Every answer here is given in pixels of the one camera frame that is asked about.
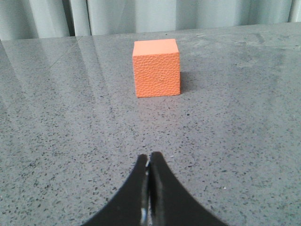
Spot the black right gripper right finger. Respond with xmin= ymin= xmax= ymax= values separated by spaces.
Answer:
xmin=150 ymin=152 xmax=226 ymax=226

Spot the grey-white curtain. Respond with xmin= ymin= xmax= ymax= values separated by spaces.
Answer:
xmin=0 ymin=0 xmax=301 ymax=40

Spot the orange foam cube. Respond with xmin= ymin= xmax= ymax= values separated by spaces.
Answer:
xmin=132 ymin=39 xmax=181 ymax=98

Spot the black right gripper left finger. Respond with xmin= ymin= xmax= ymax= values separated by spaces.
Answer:
xmin=84 ymin=154 xmax=149 ymax=226

